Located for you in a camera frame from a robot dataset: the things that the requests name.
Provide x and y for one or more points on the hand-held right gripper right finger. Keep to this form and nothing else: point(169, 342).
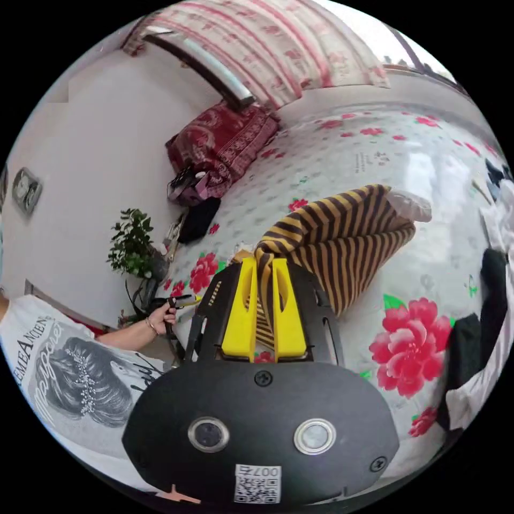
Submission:
point(295, 329)

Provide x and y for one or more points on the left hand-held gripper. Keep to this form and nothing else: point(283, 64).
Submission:
point(173, 305)

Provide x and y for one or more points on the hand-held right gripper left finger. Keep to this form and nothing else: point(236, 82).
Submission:
point(237, 321)

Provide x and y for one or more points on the brown striped long sleeve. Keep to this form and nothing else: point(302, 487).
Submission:
point(345, 249)

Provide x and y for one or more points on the person's left forearm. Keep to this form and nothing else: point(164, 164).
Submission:
point(128, 335)

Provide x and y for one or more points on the person's left hand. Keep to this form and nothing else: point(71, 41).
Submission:
point(160, 319)

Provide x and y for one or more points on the person's right hand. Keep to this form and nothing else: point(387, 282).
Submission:
point(176, 494)

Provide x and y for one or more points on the black garment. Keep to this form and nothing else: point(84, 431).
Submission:
point(198, 221)

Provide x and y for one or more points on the green potted plant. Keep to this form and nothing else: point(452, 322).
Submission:
point(130, 241)

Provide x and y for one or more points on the person's body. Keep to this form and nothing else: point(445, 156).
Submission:
point(60, 369)

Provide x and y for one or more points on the red patterned folded quilt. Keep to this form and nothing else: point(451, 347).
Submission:
point(225, 140)

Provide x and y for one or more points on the pile of clothes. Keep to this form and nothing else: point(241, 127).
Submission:
point(482, 305)

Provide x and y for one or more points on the pink striped curtain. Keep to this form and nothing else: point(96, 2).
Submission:
point(273, 44)

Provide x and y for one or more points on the window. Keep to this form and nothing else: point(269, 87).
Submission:
point(417, 52)

